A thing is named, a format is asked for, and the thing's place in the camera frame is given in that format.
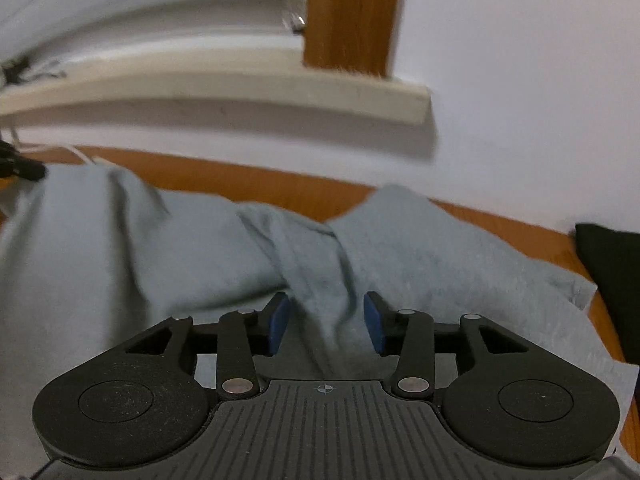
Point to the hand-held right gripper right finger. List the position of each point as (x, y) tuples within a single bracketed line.
[(374, 325)]

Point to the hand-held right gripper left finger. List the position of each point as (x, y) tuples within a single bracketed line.
[(277, 325)]

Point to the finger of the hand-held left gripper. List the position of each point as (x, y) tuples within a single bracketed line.
[(22, 167)]

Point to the grey hoodie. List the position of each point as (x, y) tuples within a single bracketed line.
[(175, 250)]

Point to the cream window sill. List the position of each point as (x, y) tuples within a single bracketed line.
[(250, 85)]

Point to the black garment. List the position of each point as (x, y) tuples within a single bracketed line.
[(615, 270)]

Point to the wooden window frame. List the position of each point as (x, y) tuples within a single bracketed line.
[(350, 10)]

